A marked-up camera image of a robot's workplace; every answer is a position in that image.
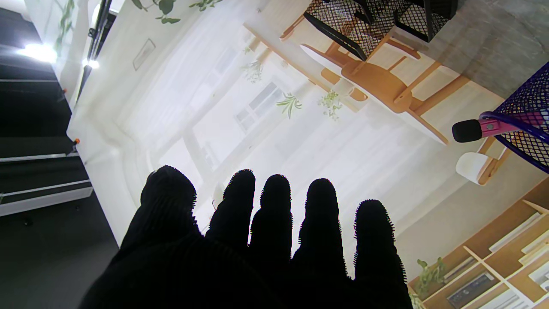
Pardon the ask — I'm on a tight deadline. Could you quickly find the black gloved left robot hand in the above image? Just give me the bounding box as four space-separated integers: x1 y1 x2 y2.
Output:
79 165 414 309

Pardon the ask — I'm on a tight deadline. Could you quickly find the pink marker with black cap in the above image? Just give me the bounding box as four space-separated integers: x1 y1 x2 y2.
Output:
452 112 545 143

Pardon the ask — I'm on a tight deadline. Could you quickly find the black mesh desk organizer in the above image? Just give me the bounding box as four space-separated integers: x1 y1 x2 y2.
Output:
304 0 459 61

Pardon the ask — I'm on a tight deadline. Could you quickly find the blue mesh pen cup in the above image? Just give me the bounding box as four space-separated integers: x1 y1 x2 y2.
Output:
480 62 549 174

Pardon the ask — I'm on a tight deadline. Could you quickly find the printed room backdrop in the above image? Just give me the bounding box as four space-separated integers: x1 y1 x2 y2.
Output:
24 0 549 309

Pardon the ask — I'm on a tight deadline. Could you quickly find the black backdrop frame pole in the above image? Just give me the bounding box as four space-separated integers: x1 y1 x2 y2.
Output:
76 0 113 103

